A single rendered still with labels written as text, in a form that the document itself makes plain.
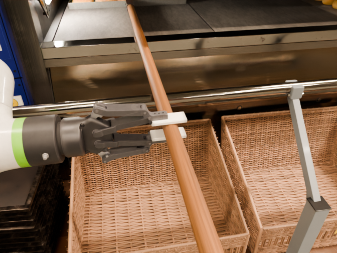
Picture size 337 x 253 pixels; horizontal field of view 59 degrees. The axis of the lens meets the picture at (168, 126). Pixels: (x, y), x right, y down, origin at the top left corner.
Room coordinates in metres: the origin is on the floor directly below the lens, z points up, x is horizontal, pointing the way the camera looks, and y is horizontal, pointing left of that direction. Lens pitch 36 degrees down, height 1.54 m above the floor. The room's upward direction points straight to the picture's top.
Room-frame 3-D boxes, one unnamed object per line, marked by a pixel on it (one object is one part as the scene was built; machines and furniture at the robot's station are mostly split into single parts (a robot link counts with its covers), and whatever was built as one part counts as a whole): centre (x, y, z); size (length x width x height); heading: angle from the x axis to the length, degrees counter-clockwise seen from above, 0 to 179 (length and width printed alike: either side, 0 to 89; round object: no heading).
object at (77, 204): (0.74, 0.06, 0.72); 0.56 x 0.49 x 0.28; 100
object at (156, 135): (0.48, 0.00, 1.17); 0.07 x 0.03 x 0.01; 101
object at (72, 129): (0.45, 0.15, 1.19); 0.09 x 0.07 x 0.08; 101
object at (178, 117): (0.48, 0.00, 1.21); 0.07 x 0.03 x 0.01; 101
